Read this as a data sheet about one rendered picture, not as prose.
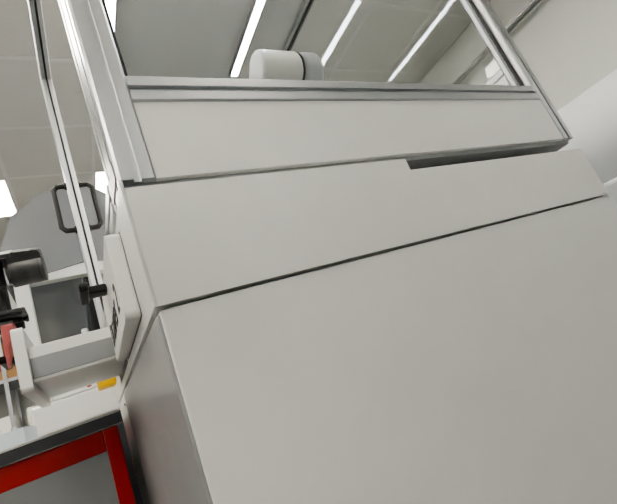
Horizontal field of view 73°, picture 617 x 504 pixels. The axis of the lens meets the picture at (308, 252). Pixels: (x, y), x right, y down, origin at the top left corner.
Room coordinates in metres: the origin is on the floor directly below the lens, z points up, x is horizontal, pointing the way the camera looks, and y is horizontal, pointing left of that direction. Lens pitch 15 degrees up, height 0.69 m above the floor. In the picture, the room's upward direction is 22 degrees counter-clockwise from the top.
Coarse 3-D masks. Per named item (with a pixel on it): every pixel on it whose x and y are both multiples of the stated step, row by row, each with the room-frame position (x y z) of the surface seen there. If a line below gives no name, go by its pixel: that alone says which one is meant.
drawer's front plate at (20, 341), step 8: (16, 336) 0.66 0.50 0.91; (24, 336) 0.67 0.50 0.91; (16, 344) 0.65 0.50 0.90; (24, 344) 0.66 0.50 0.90; (32, 344) 0.77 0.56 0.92; (16, 352) 0.65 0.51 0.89; (24, 352) 0.66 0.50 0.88; (16, 360) 0.65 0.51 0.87; (24, 360) 0.66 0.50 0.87; (16, 368) 0.65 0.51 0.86; (24, 368) 0.66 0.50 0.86; (24, 376) 0.66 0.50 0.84; (32, 376) 0.68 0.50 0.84; (24, 384) 0.65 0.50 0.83; (32, 384) 0.66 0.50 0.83; (24, 392) 0.66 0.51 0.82; (32, 392) 0.67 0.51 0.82; (40, 392) 0.75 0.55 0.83; (32, 400) 0.75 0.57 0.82; (40, 400) 0.78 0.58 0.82; (48, 400) 0.86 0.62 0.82
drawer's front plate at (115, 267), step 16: (112, 240) 0.46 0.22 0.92; (112, 256) 0.46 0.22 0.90; (112, 272) 0.47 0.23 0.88; (128, 272) 0.47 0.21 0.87; (128, 288) 0.46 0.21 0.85; (112, 304) 0.56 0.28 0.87; (128, 304) 0.46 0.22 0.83; (112, 320) 0.61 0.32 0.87; (128, 320) 0.47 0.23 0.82; (112, 336) 0.68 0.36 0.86; (128, 336) 0.55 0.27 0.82; (128, 352) 0.66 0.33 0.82
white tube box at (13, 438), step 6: (30, 426) 0.95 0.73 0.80; (36, 426) 0.99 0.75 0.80; (12, 432) 0.90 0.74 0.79; (18, 432) 0.90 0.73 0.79; (24, 432) 0.91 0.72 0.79; (30, 432) 0.94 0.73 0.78; (36, 432) 0.98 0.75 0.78; (0, 438) 0.89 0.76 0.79; (6, 438) 0.90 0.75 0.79; (12, 438) 0.90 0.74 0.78; (18, 438) 0.90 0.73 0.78; (24, 438) 0.91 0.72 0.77; (30, 438) 0.93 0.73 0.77; (0, 444) 0.89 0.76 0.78; (6, 444) 0.90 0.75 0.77; (12, 444) 0.90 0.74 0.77; (18, 444) 0.90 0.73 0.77; (0, 450) 0.89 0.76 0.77
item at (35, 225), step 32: (64, 192) 1.54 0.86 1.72; (32, 224) 1.47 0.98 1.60; (64, 224) 1.53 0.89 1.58; (64, 256) 1.51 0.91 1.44; (32, 320) 1.44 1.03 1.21; (96, 384) 1.52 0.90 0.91; (32, 416) 1.41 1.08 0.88; (64, 416) 1.46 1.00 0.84; (96, 416) 1.51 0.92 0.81; (128, 448) 1.56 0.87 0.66
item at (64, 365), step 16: (80, 336) 0.72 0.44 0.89; (96, 336) 0.73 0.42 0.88; (32, 352) 0.68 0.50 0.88; (48, 352) 0.69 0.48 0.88; (64, 352) 0.70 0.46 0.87; (80, 352) 0.71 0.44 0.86; (96, 352) 0.73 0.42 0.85; (112, 352) 0.74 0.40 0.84; (32, 368) 0.68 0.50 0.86; (48, 368) 0.69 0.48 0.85; (64, 368) 0.70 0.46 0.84; (80, 368) 0.71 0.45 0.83; (96, 368) 0.77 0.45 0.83; (112, 368) 0.83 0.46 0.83; (48, 384) 0.74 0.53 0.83; (64, 384) 0.80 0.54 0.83; (80, 384) 0.87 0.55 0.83
